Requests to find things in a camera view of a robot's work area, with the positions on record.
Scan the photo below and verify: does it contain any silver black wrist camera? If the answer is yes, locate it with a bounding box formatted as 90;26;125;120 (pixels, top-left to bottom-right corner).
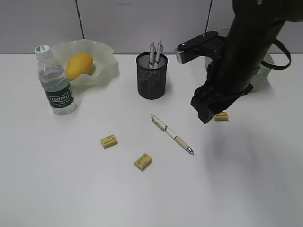
175;31;226;64

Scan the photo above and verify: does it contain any black mesh pen holder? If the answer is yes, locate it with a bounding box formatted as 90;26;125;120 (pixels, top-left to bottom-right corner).
136;52;168;100

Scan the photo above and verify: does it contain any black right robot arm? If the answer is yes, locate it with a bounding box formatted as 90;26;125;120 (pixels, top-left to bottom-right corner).
191;0;303;124

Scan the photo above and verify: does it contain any yellow eraser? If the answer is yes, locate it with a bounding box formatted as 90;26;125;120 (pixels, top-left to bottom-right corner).
134;153;152;171
100;134;118;149
214;111;229;121

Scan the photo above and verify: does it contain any blue grey pen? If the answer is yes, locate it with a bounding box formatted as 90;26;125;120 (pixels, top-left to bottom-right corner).
155;39;163;64

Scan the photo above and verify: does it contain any grey white pen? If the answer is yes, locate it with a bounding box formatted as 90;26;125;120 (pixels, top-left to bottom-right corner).
149;41;155;69

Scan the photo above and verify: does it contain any light green plastic basket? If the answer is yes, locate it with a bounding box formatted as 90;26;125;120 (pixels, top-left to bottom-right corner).
215;27;274;92

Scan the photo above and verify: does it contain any cream white pen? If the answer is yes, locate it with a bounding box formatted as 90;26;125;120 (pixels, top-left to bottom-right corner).
150;114;194;155

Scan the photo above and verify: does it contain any yellow mango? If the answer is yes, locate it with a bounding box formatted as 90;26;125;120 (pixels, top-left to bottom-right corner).
65;52;93;81

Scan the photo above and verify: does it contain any pale green wavy glass plate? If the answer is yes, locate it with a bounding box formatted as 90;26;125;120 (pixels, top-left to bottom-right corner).
51;39;116;87

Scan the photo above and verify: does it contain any clear water bottle green label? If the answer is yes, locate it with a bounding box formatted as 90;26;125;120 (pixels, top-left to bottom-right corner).
34;45;77;115

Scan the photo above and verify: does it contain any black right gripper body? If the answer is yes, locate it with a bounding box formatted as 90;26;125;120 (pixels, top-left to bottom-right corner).
190;63;253;125

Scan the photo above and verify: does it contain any yellow eraser front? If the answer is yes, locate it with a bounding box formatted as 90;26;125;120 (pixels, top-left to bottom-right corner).
134;153;152;171

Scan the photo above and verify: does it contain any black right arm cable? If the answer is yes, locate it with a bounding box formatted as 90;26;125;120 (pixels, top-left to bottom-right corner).
261;39;292;70

